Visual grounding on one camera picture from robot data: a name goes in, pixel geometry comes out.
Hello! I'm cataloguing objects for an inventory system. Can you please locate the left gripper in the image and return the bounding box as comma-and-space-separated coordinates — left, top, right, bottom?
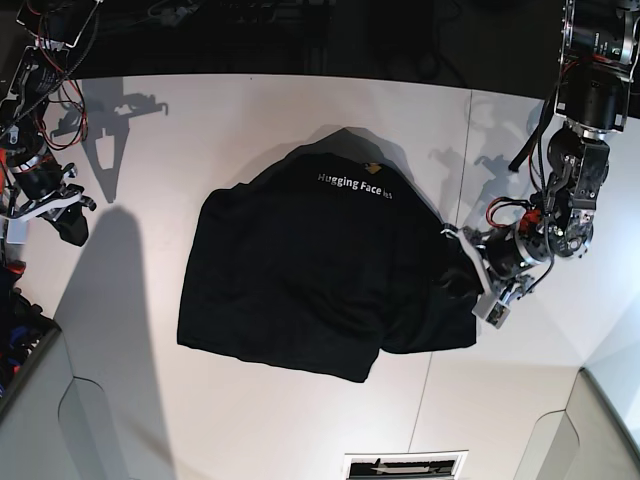
437, 224, 553, 310

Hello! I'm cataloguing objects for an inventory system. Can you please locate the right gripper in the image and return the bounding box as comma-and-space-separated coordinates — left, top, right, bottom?
4, 164, 96, 246

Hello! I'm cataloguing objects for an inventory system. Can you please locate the black t-shirt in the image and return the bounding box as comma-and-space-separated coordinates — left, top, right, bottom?
177, 129, 477, 383

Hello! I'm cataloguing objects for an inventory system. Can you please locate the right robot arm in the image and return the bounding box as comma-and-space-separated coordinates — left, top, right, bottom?
1, 1, 100, 246

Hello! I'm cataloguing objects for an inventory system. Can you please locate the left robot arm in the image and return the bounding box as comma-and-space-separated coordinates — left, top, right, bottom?
443, 1, 639, 326

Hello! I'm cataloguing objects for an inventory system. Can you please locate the red orange hand tool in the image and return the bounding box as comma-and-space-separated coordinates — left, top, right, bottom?
1, 149, 25, 275

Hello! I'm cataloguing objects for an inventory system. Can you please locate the grey bin with clutter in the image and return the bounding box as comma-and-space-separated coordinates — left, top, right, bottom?
1, 262, 61, 415

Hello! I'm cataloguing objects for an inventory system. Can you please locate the printed paper sheet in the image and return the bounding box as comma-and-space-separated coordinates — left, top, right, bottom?
342, 450, 469, 480

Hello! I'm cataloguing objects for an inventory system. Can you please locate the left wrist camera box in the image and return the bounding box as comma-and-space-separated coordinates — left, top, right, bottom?
472, 293, 510, 329

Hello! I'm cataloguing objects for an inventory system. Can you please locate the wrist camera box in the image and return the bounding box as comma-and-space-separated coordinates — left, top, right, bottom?
472, 293, 510, 329
5, 219, 28, 245

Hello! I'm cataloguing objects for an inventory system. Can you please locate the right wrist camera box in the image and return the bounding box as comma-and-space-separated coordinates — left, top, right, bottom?
5, 219, 28, 245

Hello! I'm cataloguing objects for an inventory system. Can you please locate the grey right table bracket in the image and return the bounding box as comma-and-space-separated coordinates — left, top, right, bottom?
515, 369, 639, 480

